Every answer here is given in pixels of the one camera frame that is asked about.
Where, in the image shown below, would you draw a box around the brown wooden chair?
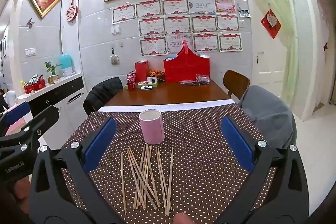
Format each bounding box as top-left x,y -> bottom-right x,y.
223,70 -> 251,100

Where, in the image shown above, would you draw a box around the white black sideboard cabinet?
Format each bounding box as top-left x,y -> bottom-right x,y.
16,73 -> 86,143

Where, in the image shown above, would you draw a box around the orange snack packets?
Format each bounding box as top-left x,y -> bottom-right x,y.
147,69 -> 165,79

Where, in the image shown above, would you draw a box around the teal white humidifier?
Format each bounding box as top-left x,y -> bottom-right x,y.
60,54 -> 76,77

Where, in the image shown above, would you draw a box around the red gift box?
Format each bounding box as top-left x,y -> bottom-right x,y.
135,60 -> 149,82

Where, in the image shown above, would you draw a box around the black jacket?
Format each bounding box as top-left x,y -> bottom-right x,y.
83,77 -> 124,117

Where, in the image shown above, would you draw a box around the green tray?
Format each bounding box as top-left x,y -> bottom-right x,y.
135,77 -> 160,88

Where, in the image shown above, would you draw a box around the person's right hand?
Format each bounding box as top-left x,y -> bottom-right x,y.
175,213 -> 192,224

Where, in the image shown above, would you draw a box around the white door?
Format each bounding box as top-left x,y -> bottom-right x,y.
249,0 -> 289,98

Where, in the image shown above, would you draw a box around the pink cup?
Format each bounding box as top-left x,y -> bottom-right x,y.
139,109 -> 165,145

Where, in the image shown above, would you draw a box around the group of award certificates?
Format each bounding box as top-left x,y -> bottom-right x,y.
112,0 -> 242,56

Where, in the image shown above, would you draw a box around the bunch of wooden chopsticks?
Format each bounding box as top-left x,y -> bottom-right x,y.
120,144 -> 175,216

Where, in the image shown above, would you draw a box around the red basket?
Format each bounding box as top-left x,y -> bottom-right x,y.
163,40 -> 212,83

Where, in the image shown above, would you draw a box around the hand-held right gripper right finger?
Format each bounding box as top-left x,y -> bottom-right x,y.
215,116 -> 310,224

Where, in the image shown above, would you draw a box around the red diamond heart decoration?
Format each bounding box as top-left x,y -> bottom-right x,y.
260,9 -> 282,39

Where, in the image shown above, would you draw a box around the person's left hand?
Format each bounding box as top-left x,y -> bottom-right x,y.
12,177 -> 31,214

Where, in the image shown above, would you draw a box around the hanging beaded charm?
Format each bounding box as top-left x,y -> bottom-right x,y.
110,47 -> 120,66

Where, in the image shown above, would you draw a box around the small photo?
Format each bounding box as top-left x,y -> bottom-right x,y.
238,2 -> 251,18

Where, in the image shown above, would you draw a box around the black white patterned bag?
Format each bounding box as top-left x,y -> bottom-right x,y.
28,74 -> 46,84

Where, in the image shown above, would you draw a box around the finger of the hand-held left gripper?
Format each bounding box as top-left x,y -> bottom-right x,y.
0,101 -> 32,132
0,105 -> 60,153

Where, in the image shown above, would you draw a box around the red paper-cut fan ornament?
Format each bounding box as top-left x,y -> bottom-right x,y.
66,0 -> 79,22

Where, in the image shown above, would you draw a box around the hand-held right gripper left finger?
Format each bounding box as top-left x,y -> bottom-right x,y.
29,118 -> 124,224

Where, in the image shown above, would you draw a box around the small potted plant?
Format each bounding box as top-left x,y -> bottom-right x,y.
44,61 -> 63,84

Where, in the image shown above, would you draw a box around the red box with gold print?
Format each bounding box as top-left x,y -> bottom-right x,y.
23,80 -> 46,94

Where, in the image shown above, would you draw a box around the brown polka dot tablecloth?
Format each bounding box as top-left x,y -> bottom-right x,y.
59,103 -> 279,224

